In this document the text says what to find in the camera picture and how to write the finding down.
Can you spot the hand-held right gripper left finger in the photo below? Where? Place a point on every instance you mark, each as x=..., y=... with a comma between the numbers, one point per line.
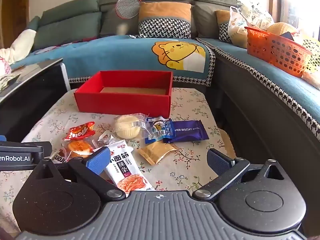
x=98, y=161

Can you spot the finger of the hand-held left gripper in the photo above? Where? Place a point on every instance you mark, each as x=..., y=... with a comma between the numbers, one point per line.
x=2, y=138
x=37, y=147

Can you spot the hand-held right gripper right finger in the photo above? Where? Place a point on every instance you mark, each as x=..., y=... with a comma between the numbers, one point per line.
x=219, y=161

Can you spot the round orange cake packet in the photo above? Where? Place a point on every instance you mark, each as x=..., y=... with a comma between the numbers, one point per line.
x=78, y=146

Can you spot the white spicy strip packet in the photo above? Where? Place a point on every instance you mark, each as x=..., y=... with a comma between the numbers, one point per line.
x=122, y=166

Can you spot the red snack packet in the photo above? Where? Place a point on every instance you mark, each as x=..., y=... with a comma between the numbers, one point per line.
x=78, y=131

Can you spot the round white pastry packet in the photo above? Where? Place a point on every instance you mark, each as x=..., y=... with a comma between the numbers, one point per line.
x=125, y=127

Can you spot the red cardboard box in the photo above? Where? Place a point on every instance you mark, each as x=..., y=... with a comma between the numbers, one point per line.
x=120, y=102

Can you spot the purple wafer biscuit packet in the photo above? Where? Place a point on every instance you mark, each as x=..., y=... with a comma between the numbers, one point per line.
x=187, y=131

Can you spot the black glass table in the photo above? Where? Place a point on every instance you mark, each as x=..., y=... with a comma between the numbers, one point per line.
x=30, y=100

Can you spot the floral tablecloth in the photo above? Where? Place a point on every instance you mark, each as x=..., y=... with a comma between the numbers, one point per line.
x=195, y=110

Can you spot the papers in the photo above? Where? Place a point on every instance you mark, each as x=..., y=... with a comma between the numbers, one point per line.
x=5, y=81

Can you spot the gold biscuit packet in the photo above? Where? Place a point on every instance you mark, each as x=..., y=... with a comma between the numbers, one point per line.
x=156, y=152

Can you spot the small blue snack packet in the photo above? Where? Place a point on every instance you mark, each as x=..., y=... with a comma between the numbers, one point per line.
x=158, y=127

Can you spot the white cloth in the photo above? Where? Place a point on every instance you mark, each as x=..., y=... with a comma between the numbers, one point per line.
x=20, y=42

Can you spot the blue houndstooth edged sofa cover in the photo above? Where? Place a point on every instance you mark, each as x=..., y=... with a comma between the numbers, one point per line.
x=250, y=62

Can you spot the blue cartoon cushion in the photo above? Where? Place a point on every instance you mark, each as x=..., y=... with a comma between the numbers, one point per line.
x=112, y=52

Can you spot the green cushion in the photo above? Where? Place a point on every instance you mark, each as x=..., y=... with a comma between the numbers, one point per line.
x=67, y=32
x=70, y=7

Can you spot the orange plastic basket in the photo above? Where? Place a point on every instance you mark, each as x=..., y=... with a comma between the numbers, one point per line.
x=275, y=50

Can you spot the wooden cabinet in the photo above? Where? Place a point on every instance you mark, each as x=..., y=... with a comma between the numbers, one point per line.
x=12, y=10

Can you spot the white shuttlecock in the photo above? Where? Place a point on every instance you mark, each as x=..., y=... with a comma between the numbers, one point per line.
x=122, y=28

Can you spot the white plastic bag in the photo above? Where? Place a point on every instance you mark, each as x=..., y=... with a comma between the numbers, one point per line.
x=236, y=27

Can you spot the small orange houndstooth cushion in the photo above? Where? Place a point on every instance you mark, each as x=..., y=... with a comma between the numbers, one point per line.
x=222, y=22

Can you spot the yellow round melon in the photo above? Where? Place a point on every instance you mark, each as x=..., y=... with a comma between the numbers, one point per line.
x=280, y=28

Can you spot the printed clear plastic bag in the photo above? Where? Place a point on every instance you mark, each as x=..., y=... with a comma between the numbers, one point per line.
x=257, y=15

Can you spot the large orange houndstooth cushion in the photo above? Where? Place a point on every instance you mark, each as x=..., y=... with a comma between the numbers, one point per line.
x=162, y=17

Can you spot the red badminton racket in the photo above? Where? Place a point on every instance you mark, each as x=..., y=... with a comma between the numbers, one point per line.
x=126, y=6

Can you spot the grey sofa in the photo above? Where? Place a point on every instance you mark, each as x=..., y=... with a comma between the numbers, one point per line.
x=207, y=2

